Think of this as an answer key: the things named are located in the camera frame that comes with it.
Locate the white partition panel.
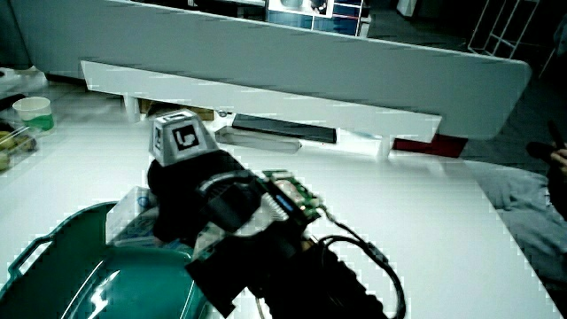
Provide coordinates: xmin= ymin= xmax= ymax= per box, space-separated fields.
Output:
xmin=8 ymin=0 xmax=532 ymax=141

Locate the white milk carton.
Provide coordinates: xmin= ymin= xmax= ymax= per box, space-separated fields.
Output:
xmin=105 ymin=185 xmax=196 ymax=250

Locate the red box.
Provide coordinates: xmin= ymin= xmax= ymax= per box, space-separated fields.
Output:
xmin=392 ymin=134 xmax=469 ymax=160

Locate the clear plastic food container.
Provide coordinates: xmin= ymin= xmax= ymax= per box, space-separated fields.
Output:
xmin=0 ymin=122 xmax=39 ymax=175

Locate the white green paper cup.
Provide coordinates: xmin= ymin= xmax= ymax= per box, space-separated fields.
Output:
xmin=12 ymin=96 xmax=56 ymax=133

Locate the white desk riser shelf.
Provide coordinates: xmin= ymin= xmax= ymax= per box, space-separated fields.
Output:
xmin=80 ymin=60 xmax=443 ymax=161

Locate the black keyboard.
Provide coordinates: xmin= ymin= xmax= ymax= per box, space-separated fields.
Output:
xmin=231 ymin=113 xmax=338 ymax=144

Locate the black handheld device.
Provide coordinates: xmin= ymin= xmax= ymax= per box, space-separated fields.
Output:
xmin=525 ymin=119 xmax=567 ymax=163

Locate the white wire rack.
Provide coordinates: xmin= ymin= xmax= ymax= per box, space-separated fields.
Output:
xmin=467 ymin=0 xmax=542 ymax=60

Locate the green plastic basket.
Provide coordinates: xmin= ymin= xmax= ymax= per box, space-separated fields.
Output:
xmin=0 ymin=201 xmax=210 ymax=319

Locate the grey flat keyboard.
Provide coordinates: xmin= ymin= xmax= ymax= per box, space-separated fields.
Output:
xmin=214 ymin=126 xmax=303 ymax=155

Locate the person's right forearm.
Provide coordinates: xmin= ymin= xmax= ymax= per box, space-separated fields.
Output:
xmin=184 ymin=228 xmax=391 ymax=319

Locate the brown cardboard box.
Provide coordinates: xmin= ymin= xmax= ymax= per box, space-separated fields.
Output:
xmin=138 ymin=98 xmax=215 ymax=122

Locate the person's right hand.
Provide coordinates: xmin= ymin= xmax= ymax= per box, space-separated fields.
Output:
xmin=147 ymin=108 xmax=324 ymax=249

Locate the black glove cable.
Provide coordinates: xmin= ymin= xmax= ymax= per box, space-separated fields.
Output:
xmin=317 ymin=206 xmax=408 ymax=319

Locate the blue shelf unit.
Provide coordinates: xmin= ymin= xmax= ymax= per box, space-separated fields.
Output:
xmin=265 ymin=0 xmax=371 ymax=37

